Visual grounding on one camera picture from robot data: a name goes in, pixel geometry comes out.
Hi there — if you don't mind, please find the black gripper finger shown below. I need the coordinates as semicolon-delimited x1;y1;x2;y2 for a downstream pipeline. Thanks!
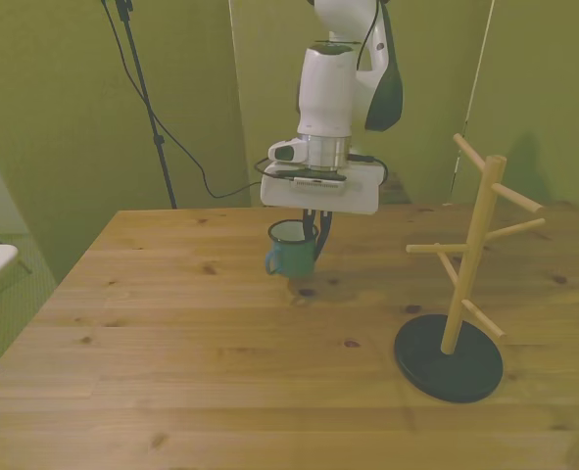
302;209;320;244
314;211;334;260

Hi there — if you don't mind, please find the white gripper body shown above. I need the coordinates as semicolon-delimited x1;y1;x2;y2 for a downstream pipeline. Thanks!
260;164;382;216

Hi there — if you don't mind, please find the teal enamel mug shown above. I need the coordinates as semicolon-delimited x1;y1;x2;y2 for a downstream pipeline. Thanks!
264;219;319;279

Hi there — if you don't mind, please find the wooden mug tree black base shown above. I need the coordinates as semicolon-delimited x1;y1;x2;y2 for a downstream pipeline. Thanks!
394;132;548;403

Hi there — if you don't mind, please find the black tripod stand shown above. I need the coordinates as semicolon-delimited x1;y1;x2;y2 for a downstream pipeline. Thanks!
100;0;179;211

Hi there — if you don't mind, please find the thin white pole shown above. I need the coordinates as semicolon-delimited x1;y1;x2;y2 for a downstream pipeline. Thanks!
449;0;497;198

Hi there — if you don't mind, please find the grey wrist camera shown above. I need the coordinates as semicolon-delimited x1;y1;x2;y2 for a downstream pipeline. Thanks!
274;168;348;196

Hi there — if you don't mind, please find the black tripod cable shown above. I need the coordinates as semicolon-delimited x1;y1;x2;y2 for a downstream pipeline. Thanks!
101;0;264;200

